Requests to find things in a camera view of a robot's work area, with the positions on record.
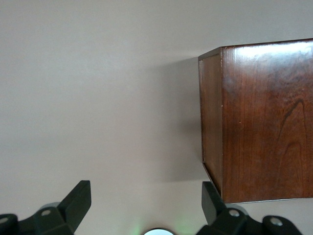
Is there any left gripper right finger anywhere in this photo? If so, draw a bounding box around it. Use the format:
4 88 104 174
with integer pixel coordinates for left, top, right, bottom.
195 181 304 235

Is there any dark wooden drawer cabinet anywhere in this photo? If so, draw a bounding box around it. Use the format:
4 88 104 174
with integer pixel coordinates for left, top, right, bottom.
198 38 313 204

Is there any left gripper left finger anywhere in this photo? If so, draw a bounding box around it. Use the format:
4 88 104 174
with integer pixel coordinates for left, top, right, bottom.
0 180 92 235

